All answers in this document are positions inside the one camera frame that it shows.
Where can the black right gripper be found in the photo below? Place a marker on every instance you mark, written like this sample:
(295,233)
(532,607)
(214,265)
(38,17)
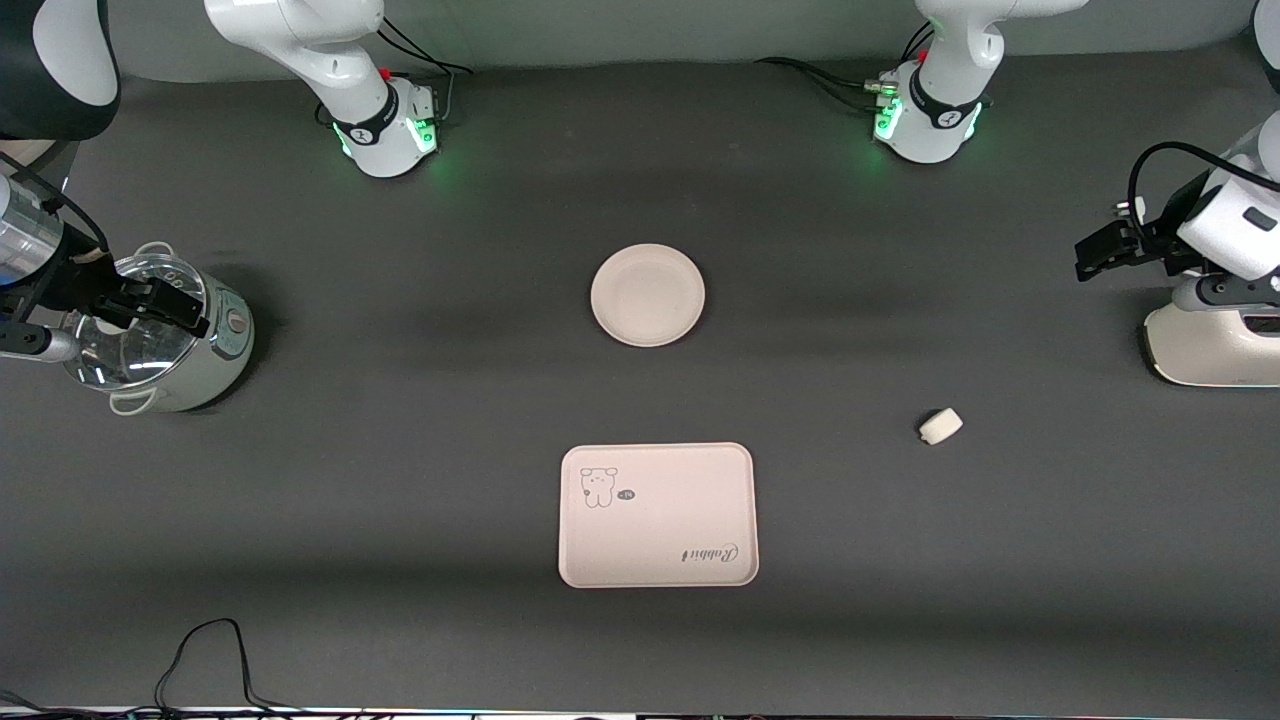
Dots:
(80,285)

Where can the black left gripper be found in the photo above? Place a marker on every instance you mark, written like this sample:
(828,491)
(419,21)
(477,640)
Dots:
(1158,236)

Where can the white steamed bun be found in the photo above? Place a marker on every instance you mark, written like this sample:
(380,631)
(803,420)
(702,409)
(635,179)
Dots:
(940,425)

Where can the round beige plate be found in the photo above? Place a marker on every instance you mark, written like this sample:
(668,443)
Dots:
(648,295)

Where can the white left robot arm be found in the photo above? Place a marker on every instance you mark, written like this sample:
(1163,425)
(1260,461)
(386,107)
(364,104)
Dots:
(935,120)

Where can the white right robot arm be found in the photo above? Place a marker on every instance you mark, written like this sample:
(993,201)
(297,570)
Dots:
(385,130)

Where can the beige rabbit print tray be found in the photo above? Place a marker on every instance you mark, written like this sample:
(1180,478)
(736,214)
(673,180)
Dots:
(657,515)

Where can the glass pot lid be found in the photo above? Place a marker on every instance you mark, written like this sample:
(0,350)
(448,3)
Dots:
(130,355)

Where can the pale green electric pot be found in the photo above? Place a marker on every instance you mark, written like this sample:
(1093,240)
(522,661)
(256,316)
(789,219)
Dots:
(215,350)

